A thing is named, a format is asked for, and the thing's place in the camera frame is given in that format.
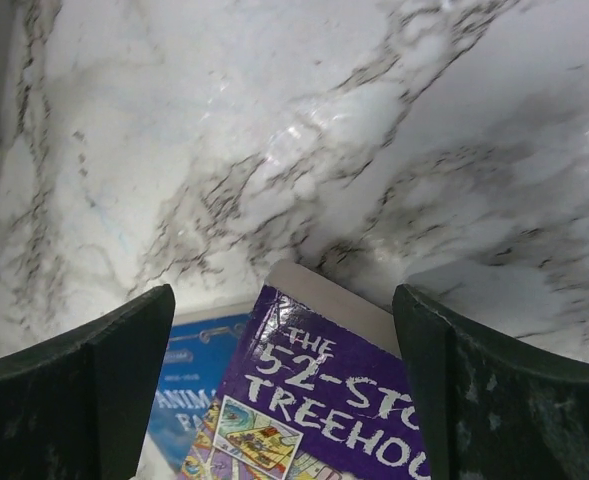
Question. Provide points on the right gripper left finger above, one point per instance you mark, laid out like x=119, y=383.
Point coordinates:
x=77, y=406

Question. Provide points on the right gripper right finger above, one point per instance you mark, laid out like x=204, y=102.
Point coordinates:
x=490, y=406

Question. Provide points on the blue Animal Farm book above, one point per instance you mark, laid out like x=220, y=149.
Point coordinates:
x=198, y=352

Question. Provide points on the purple 52-Storey Treehouse book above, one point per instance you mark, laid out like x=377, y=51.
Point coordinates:
x=316, y=389

